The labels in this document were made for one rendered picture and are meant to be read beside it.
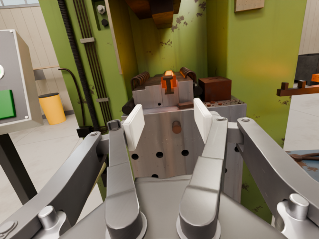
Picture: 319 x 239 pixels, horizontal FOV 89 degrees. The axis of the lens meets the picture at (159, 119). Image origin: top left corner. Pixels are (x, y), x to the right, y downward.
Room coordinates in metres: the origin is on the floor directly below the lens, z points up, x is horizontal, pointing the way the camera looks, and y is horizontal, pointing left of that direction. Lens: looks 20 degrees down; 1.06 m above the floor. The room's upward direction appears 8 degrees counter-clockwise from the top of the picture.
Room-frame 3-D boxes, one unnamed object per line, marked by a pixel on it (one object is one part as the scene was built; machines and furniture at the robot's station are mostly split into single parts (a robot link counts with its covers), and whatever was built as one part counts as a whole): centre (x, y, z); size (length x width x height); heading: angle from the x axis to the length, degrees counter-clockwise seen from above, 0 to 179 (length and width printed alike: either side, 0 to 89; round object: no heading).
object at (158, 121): (0.74, -0.10, 0.69); 0.56 x 0.38 x 0.45; 174
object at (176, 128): (0.45, -0.05, 0.87); 0.04 x 0.03 x 0.03; 174
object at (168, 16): (0.78, -0.07, 1.24); 0.30 x 0.07 x 0.06; 174
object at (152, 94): (0.74, -0.04, 0.96); 0.42 x 0.20 x 0.09; 174
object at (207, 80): (0.57, -0.21, 0.95); 0.12 x 0.09 x 0.07; 174
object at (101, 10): (0.70, 0.16, 1.25); 0.03 x 0.03 x 0.07; 84
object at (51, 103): (3.67, 2.38, 0.33); 0.42 x 0.41 x 0.66; 98
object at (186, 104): (0.49, -0.09, 0.92); 0.04 x 0.03 x 0.01; 92
